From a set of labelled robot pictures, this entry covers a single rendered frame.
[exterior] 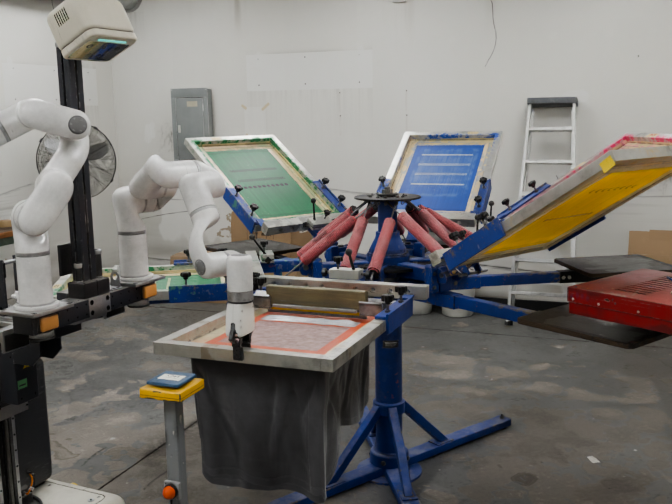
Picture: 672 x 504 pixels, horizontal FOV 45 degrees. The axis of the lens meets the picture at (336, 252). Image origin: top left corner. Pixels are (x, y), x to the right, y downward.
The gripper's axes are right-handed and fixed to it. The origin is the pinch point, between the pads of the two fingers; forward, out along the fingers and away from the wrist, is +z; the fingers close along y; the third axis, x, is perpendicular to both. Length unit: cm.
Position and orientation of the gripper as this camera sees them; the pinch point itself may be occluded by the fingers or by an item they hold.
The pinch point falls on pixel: (241, 351)
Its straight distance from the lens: 240.7
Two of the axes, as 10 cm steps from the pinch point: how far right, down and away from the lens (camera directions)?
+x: 9.3, 0.4, -3.5
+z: 0.1, 9.9, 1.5
